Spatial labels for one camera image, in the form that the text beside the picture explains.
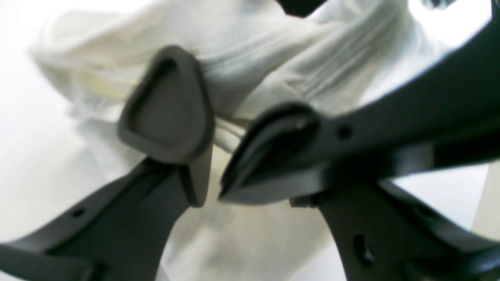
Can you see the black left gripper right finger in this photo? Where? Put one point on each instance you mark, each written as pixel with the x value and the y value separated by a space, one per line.
pixel 384 233

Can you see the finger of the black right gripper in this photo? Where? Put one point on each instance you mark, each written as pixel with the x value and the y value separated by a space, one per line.
pixel 445 117
pixel 168 117

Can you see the white printed T-shirt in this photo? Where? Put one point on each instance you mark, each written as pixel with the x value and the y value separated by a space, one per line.
pixel 253 56

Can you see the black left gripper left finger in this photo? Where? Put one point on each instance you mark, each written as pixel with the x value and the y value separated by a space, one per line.
pixel 117 233

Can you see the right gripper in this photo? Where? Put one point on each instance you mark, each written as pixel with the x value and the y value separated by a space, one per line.
pixel 300 8

